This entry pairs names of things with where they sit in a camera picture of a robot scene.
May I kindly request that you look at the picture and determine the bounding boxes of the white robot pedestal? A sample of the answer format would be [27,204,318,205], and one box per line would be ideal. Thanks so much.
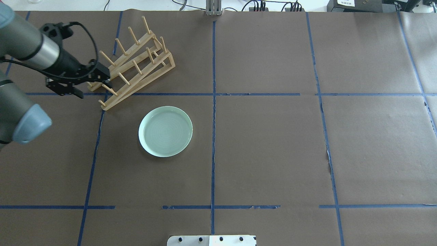
[167,235,257,246]

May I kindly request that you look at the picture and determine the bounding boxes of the light green plate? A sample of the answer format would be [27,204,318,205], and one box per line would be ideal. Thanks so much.
[138,106,193,158]

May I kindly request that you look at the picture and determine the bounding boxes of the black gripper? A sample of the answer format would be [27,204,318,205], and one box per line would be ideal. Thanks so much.
[45,48,111,99]

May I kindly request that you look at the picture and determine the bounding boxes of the black computer box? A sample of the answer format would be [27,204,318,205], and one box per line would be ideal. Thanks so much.
[326,0,402,13]

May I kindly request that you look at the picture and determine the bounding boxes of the wooden plate rack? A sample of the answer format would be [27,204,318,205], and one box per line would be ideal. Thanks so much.
[88,16,176,111]

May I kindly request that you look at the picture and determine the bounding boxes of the aluminium frame post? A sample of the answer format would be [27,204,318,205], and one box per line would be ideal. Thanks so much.
[205,0,223,16]

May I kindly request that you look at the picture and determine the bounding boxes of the brown paper table cover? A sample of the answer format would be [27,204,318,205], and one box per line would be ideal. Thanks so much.
[1,10,436,246]

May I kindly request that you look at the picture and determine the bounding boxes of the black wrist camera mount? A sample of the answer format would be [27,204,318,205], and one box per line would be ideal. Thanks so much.
[39,22,74,40]

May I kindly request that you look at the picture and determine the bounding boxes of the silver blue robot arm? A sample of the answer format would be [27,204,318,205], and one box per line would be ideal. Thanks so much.
[0,2,112,148]

